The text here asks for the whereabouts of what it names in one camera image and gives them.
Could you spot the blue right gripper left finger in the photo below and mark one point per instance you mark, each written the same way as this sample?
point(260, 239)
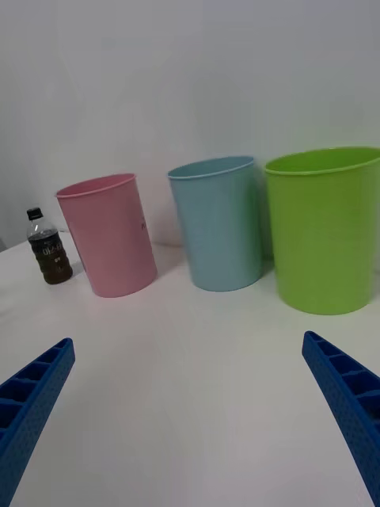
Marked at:
point(27, 412)

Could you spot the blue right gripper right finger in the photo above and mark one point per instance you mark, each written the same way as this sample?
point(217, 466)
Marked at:
point(352, 404)

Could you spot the dark drink bottle black cap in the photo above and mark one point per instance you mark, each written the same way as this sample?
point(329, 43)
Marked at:
point(49, 253)

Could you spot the green plastic bin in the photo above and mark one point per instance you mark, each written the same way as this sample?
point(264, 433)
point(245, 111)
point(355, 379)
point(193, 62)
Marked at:
point(324, 237)

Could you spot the pink plastic bin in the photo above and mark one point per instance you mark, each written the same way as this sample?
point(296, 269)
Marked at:
point(112, 237)

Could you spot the pale blue plastic bin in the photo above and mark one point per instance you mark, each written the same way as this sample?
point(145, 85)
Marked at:
point(221, 229)

